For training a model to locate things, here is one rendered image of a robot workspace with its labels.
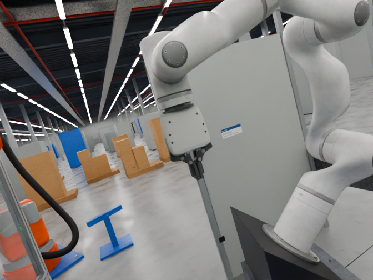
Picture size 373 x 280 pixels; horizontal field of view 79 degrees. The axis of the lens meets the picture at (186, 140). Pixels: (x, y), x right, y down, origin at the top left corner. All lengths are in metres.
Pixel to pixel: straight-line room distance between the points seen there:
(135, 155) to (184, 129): 7.06
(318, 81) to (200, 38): 0.43
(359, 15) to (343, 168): 0.40
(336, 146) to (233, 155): 1.32
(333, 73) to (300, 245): 0.52
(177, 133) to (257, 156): 1.72
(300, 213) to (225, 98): 1.38
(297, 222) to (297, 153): 1.67
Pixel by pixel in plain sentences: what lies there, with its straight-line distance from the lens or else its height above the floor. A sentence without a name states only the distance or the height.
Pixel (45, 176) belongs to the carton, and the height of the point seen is 0.90.
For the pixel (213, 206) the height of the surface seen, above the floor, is 0.70.
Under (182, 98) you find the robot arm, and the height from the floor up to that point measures 1.60.
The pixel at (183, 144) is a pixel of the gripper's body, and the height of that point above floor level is 1.50.
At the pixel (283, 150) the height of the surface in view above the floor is 0.94.
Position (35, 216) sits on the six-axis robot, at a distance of 3.76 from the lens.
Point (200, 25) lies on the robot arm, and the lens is 0.46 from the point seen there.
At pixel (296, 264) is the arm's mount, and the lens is 0.74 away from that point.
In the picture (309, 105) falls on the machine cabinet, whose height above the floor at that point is 0.37.
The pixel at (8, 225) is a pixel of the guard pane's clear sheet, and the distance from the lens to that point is 1.34.
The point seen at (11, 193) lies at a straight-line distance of 1.39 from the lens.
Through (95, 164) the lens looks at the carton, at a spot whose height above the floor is 0.61.
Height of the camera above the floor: 1.58
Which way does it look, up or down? 7 degrees down
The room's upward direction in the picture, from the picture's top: 17 degrees counter-clockwise
